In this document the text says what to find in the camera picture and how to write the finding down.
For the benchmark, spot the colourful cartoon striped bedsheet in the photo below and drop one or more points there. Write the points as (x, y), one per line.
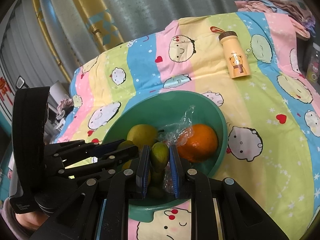
(274, 108)

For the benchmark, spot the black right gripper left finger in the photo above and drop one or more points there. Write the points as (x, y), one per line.
(98, 205)

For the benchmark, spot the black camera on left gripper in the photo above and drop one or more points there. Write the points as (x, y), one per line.
(29, 116)

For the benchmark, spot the large yellow grapefruit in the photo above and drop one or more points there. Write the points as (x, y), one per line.
(143, 135)

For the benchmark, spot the yellow cartoon bear bottle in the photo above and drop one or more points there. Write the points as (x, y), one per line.
(237, 62)

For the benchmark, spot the grey yellow curtain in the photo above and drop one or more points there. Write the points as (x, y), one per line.
(44, 41)

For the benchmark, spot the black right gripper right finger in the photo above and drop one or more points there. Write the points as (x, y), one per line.
(220, 209)

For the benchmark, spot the left hand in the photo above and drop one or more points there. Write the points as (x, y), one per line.
(32, 220)

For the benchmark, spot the green plastic bowl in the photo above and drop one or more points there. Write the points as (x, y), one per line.
(165, 111)

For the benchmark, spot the plastic red fruit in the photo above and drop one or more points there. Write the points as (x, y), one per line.
(178, 132)

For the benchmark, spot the orange fruit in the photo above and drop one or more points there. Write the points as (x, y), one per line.
(197, 143)

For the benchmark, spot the pile of pink clothes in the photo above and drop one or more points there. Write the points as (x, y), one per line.
(302, 17)

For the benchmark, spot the small green fruit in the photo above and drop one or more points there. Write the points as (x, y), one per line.
(159, 156)

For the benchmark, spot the pink fleece sleeve forearm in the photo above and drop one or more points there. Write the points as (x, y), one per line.
(13, 229)

